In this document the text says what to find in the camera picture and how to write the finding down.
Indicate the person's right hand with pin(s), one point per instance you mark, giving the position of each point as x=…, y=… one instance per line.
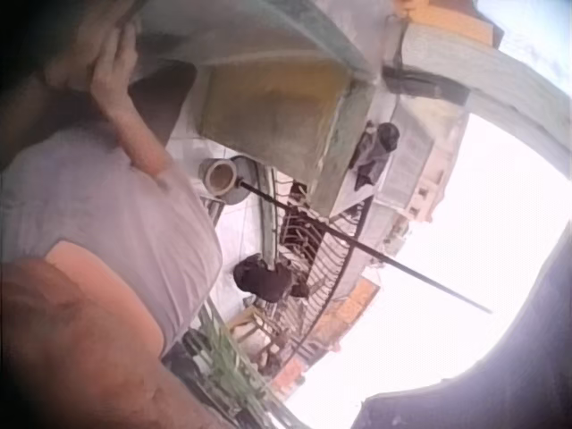
x=114, y=76

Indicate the person's right fingers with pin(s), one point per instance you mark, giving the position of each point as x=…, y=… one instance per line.
x=120, y=47

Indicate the grey green cloth sheet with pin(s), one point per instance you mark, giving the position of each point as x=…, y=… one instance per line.
x=250, y=31

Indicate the beige round bucket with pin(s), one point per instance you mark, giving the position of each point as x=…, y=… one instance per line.
x=220, y=176

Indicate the yellow green hanging cloth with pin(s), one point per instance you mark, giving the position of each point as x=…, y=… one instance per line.
x=268, y=116

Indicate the grey round basin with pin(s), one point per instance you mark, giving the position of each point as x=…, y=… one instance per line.
x=250, y=172

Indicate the black bag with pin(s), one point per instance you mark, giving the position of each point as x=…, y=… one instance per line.
x=268, y=279

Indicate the dark crumpled cloth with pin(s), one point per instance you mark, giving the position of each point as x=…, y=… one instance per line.
x=375, y=152

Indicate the black metal balcony railing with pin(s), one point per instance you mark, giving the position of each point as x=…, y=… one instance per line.
x=322, y=268

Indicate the long black rod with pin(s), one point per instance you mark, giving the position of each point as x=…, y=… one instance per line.
x=357, y=245

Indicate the wooden stool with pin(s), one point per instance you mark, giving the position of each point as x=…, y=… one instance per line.
x=254, y=330

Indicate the white outdoor air conditioner unit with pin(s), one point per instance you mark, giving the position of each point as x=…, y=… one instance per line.
x=415, y=156

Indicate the green potted plant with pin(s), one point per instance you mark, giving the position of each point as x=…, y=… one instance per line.
x=232, y=371

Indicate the orange building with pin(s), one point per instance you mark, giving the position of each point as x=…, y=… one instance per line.
x=339, y=322

